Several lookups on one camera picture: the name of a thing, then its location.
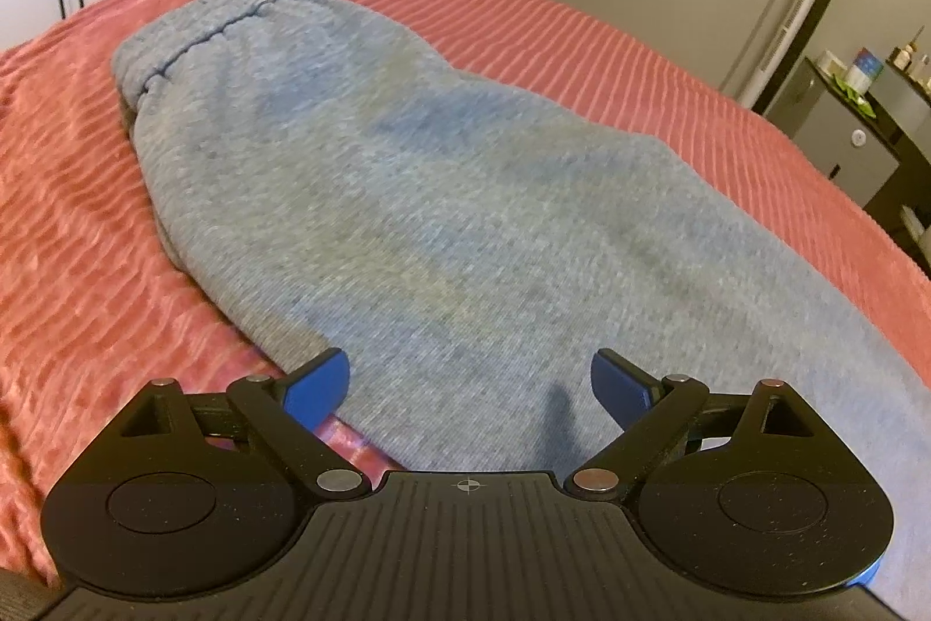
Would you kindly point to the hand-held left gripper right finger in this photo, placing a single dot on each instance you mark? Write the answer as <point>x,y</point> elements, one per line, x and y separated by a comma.
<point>618,382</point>

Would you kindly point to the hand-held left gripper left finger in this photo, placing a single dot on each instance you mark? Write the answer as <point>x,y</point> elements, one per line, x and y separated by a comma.
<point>320,382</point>

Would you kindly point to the grey pants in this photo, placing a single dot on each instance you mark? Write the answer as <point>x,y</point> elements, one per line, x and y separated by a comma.
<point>436,192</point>

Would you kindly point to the pink ribbed blanket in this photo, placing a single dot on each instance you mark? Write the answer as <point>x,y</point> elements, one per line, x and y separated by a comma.
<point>80,213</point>

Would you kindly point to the grey cabinet with round knob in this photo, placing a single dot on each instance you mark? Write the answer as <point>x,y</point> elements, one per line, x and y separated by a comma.
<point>836,141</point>

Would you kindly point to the green cloth item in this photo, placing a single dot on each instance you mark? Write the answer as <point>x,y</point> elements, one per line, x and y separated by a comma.
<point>858,98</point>

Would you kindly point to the white cup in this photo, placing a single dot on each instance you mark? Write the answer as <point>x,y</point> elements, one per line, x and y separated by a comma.
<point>829,64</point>

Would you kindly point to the white tower fan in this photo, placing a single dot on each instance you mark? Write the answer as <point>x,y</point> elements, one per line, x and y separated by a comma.
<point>789,24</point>

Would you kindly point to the blue box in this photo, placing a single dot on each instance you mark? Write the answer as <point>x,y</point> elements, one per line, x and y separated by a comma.
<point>864,68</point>

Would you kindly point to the small bottles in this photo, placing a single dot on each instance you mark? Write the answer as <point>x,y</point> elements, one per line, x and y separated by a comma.
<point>913,61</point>

